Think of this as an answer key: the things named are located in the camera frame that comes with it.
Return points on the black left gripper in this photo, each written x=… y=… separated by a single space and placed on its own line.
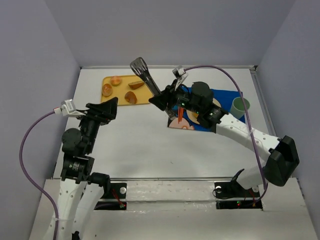
x=97 y=114

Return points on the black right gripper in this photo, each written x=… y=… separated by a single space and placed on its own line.
x=167 y=94

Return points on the metal serving tongs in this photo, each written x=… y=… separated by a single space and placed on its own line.
x=140 y=68

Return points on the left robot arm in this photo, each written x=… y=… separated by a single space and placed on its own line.
x=80 y=188

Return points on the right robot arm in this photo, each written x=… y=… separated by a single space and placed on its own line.
x=279 y=154

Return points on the small brown bread roll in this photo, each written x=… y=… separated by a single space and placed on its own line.
x=130 y=97

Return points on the brown bread wedge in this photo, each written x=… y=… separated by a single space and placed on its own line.
x=136 y=84

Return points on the sugared round bun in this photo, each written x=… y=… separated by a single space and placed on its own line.
x=107 y=90

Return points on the orange plastic fork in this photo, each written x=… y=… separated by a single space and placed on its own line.
x=180 y=114

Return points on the yellow plastic tray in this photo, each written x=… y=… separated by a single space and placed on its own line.
x=143 y=94

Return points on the beige patterned plate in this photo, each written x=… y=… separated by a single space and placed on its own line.
x=193 y=117

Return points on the blue printed placemat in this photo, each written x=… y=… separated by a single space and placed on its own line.
x=225 y=98

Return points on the green plastic cup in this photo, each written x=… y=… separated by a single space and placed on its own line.
x=239 y=107

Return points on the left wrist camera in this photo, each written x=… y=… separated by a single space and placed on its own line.
x=68 y=109

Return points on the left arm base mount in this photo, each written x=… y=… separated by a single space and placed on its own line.
x=115 y=199

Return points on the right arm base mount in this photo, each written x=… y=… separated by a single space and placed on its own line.
x=230 y=195

